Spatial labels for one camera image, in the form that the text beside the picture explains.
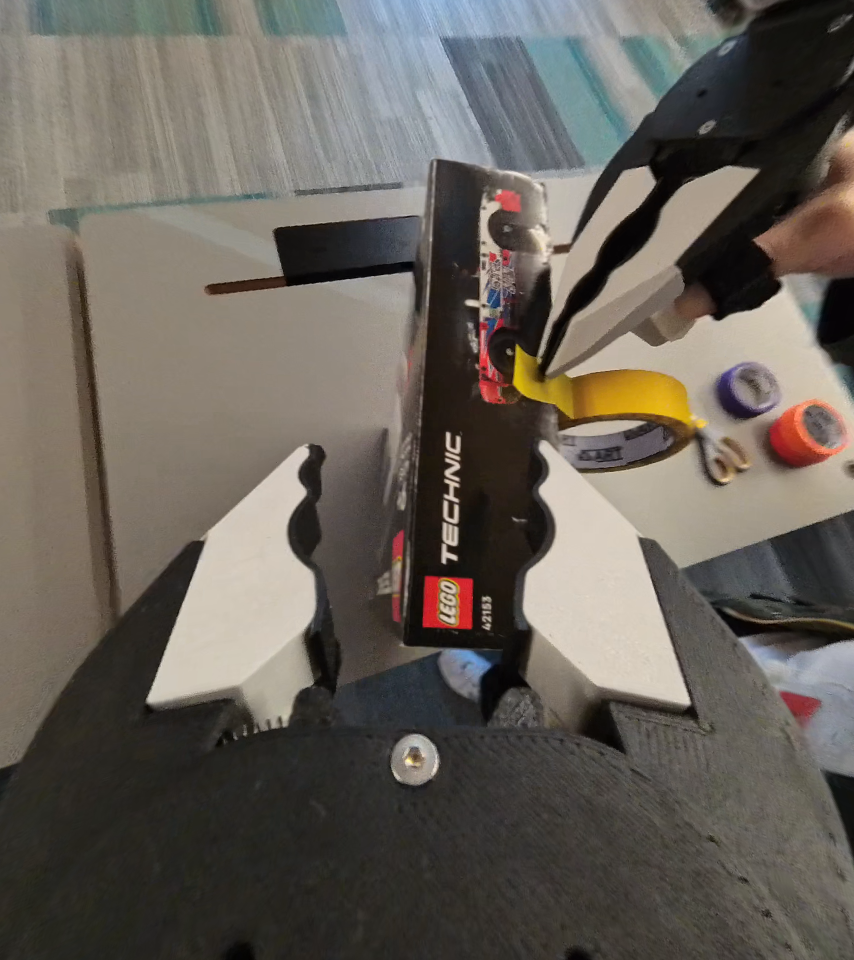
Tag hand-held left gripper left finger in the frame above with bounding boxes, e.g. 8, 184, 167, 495
145, 442, 342, 723

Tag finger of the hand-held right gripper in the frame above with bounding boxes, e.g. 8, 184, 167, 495
535, 165, 658, 365
545, 168, 763, 378

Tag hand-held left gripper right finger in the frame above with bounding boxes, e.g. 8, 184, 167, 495
479, 441, 692, 725

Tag yellow tape roll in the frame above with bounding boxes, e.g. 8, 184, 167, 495
513, 345, 707, 474

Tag black lego box race car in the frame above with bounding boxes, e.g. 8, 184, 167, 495
374, 159, 559, 650

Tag black grey scissors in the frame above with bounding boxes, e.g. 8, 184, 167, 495
693, 420, 753, 486

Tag person's right hand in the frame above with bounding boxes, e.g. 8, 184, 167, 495
674, 131, 854, 318

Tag person's white shoe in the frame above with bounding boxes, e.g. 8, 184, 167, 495
438, 648, 505, 704

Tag purple tape roll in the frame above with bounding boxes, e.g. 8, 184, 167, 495
715, 362, 782, 420

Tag orange tape roll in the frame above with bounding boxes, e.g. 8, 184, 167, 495
768, 399, 850, 468

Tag white shirt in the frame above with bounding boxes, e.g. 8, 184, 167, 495
742, 637, 854, 789

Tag black flat pad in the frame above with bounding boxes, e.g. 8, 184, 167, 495
273, 216, 422, 286

